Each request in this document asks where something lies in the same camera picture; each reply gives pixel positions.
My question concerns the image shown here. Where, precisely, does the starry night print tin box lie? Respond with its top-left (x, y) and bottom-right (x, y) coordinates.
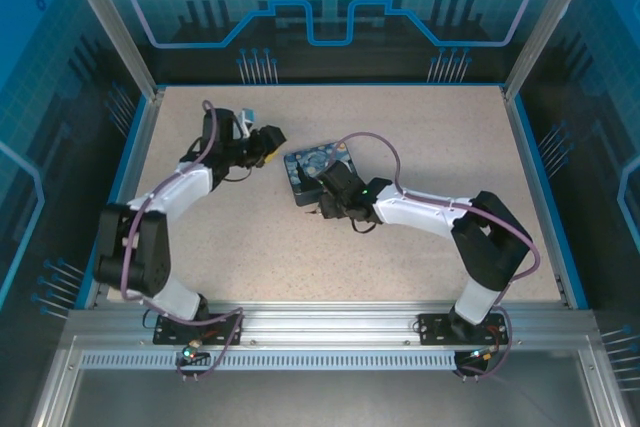
top-left (282, 141), bottom-right (357, 208)

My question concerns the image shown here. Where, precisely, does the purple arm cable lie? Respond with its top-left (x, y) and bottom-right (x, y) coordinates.
top-left (324, 131), bottom-right (542, 383)
top-left (119, 100), bottom-right (246, 384)

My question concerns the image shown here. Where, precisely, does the thin black cable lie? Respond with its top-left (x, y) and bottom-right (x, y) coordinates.
top-left (349, 214), bottom-right (379, 236)
top-left (219, 166), bottom-right (252, 184)

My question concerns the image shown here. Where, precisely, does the aluminium side rail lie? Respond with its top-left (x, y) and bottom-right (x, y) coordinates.
top-left (83, 86), bottom-right (167, 309)
top-left (499, 86), bottom-right (574, 309)

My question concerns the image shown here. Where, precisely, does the aluminium front rail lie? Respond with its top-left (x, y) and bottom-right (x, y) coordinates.
top-left (64, 307), bottom-right (599, 348)

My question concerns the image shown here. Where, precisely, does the slotted cable duct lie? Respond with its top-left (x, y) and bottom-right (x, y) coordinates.
top-left (78, 351), bottom-right (469, 369)

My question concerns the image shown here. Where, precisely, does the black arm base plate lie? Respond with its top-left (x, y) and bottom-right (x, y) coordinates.
top-left (152, 314), bottom-right (246, 348)
top-left (416, 311), bottom-right (512, 348)

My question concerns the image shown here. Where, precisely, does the aluminium frame post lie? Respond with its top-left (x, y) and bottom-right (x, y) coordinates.
top-left (55, 0), bottom-right (167, 101)
top-left (502, 0), bottom-right (604, 102)

